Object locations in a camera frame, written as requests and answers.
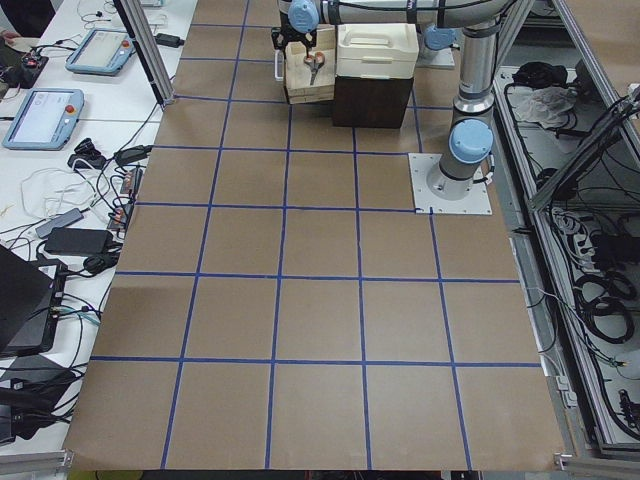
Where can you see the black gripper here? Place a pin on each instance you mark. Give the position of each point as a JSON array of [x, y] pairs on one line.
[[299, 33]]

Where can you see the grey orange scissors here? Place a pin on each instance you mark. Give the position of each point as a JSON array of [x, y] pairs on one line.
[[314, 61]]

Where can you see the wooden drawer with white handle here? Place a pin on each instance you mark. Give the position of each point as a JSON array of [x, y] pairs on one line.
[[290, 67]]

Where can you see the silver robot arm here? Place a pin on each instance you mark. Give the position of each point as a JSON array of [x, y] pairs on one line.
[[476, 31]]

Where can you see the dark wooden drawer cabinet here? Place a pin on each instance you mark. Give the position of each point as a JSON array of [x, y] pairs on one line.
[[370, 103]]

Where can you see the cream plastic storage box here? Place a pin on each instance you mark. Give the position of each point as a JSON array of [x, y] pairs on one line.
[[377, 51]]

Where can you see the black power brick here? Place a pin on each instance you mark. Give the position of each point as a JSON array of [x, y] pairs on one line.
[[172, 41]]

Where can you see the upper blue teach pendant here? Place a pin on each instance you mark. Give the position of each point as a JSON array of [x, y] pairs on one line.
[[102, 52]]

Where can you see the blue teach pendant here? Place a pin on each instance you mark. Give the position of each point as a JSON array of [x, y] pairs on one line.
[[102, 52], [45, 120]]

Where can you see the crumpled white cloth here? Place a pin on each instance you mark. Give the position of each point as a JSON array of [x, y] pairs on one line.
[[549, 107]]

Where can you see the lower blue teach pendant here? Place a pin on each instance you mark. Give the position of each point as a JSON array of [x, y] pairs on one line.
[[45, 120]]

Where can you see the black power adapter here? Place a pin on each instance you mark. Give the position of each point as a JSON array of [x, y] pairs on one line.
[[77, 242]]

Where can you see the black laptop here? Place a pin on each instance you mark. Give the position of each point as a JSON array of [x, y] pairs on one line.
[[31, 295]]

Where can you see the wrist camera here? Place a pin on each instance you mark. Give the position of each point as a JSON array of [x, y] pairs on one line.
[[277, 38]]

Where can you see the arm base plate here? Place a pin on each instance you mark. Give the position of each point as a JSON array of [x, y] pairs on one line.
[[436, 59]]

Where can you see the aluminium frame post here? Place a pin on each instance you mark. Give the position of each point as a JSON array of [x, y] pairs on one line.
[[135, 22]]

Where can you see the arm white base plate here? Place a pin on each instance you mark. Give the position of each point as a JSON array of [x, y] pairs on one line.
[[435, 193]]

